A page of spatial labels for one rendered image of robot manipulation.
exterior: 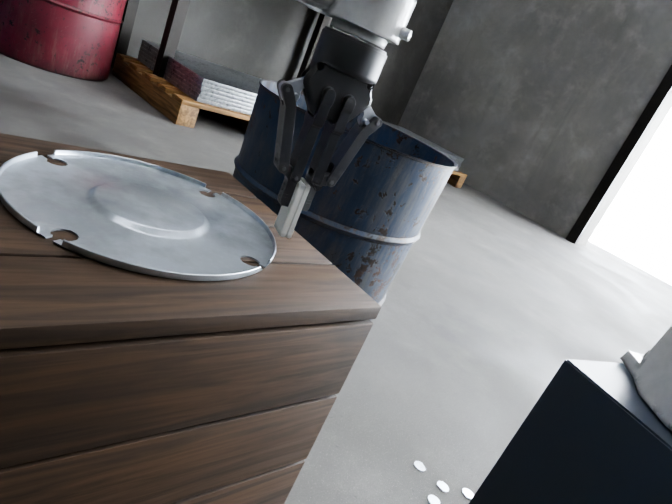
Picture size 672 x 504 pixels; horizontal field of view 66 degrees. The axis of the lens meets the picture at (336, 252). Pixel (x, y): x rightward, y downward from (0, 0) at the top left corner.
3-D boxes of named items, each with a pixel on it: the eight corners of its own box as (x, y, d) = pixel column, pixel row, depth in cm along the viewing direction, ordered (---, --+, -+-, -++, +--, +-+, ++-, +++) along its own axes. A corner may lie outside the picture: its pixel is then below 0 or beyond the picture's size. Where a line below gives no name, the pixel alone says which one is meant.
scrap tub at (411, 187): (290, 269, 146) (357, 108, 130) (395, 363, 122) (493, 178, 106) (152, 273, 115) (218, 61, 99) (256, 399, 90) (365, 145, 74)
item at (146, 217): (-86, 169, 45) (-85, 160, 45) (125, 149, 72) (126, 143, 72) (194, 319, 42) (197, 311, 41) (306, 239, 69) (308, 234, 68)
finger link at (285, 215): (305, 185, 59) (299, 183, 59) (285, 237, 62) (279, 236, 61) (298, 176, 62) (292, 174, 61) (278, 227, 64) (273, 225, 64)
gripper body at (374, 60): (334, 24, 50) (301, 116, 53) (404, 57, 54) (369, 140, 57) (311, 17, 56) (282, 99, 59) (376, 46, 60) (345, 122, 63)
